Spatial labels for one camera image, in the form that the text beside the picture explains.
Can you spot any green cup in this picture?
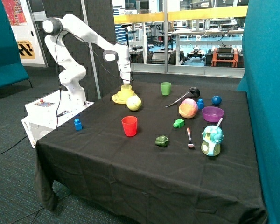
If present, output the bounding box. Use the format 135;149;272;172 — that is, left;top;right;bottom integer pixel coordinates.
161;82;171;96

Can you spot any teal sofa left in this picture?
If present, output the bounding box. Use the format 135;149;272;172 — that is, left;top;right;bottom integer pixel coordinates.
0;1;29;87

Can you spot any yellow bowl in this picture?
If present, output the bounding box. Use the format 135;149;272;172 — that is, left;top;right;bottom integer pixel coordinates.
117;91;134;101

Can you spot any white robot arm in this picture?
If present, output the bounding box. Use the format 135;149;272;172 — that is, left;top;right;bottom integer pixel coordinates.
42;14;131;106

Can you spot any yellow cup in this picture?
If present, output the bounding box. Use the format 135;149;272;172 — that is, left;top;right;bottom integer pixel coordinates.
121;84;133;94

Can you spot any red poster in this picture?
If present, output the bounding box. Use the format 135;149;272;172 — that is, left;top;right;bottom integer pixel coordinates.
2;0;27;26

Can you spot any yellow-green ball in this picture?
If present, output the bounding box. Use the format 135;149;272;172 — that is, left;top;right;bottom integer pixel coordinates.
126;96;142;111

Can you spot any turtle sippy bottle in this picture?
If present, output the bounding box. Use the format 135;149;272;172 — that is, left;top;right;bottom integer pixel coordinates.
201;118;224;157

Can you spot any green block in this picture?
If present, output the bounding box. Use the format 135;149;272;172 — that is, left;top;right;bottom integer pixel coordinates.
173;119;185;128

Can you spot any black tablecloth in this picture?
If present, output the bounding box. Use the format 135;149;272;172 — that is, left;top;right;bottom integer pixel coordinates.
34;82;268;224

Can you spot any dark blue ball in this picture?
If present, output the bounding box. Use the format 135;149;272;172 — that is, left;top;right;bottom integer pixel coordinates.
211;95;222;105

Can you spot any blue block near ball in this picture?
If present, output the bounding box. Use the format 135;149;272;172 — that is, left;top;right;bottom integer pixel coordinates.
197;98;204;110

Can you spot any purple bowl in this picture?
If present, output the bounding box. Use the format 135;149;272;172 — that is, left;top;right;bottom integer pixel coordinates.
202;106;224;123

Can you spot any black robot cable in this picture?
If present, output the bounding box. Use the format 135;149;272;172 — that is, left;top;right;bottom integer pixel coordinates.
55;29;134;128

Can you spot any yellow plate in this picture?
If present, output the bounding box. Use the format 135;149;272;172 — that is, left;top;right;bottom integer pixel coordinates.
112;92;136;104

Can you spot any blue block left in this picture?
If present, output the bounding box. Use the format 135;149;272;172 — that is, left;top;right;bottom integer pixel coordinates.
74;119;83;131

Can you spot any black ladle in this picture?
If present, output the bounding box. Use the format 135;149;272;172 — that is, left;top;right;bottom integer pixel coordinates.
165;87;200;108

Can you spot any yellow black sign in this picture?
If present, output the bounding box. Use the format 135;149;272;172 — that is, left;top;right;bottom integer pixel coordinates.
17;40;35;60

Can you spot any green toy pepper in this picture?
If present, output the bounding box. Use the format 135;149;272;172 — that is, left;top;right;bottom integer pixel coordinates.
155;135;169;147

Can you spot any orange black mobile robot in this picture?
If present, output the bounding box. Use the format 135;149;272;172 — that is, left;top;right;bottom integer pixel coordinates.
211;45;238;68

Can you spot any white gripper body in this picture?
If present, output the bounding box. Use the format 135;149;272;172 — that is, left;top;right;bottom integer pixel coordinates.
118;61;131;82

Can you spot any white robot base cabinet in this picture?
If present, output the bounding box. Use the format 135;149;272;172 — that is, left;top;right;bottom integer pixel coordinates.
21;91;94;148

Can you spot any red cup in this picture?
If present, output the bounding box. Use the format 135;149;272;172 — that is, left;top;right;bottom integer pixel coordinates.
121;116;138;137

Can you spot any teal partition right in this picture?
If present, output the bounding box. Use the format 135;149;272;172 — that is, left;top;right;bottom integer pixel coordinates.
238;0;280;224

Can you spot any fork with pink handle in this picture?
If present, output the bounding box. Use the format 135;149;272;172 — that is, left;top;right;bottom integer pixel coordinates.
186;127;195;149

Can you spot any pink orange ball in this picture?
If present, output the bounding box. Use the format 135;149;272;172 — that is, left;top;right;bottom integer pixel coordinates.
178;98;198;119

